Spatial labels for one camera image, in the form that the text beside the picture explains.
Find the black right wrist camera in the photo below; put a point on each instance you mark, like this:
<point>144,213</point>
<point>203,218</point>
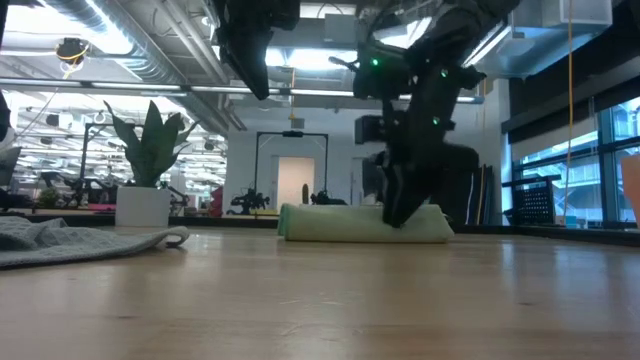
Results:
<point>370,130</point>

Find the small green plant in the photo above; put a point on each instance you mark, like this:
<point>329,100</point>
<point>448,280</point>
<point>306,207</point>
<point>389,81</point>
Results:
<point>49,198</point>

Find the green microfiber towel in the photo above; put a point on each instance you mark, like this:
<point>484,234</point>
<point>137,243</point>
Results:
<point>340,225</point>

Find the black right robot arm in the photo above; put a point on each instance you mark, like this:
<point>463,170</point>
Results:
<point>450,30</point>

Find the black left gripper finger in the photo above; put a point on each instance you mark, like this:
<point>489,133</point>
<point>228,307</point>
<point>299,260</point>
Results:
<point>252,70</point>

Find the black background rig frame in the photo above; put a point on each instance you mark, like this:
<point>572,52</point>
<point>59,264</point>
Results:
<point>292,134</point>

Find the green leafy plant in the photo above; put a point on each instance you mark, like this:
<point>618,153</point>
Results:
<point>150,150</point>

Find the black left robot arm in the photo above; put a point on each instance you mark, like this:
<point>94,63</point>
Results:
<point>4,120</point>

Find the long ceiling light tube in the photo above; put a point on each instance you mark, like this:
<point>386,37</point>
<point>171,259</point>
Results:
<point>150,86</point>

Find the red chair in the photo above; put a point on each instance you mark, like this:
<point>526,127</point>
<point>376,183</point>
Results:
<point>217,202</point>

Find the black leaning panels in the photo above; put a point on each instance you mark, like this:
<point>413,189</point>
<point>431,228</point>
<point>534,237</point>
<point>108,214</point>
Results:
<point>475,200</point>

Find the black window frame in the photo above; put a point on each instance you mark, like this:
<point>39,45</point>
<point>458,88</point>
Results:
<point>606,175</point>

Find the black perforated panel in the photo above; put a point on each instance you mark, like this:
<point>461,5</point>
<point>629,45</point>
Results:
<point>535,205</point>

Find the black background robot arm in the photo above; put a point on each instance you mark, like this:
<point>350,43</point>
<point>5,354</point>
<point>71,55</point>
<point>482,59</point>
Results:
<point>325,200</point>
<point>95,190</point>
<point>247,202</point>

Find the grey microfiber towel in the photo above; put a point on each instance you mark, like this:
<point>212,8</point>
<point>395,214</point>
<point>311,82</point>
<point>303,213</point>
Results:
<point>75,245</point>

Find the white plant pot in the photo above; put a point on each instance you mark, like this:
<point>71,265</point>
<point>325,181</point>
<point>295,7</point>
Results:
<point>142,207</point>

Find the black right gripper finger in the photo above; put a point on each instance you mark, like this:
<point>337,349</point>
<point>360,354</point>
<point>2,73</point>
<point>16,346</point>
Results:
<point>402,197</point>

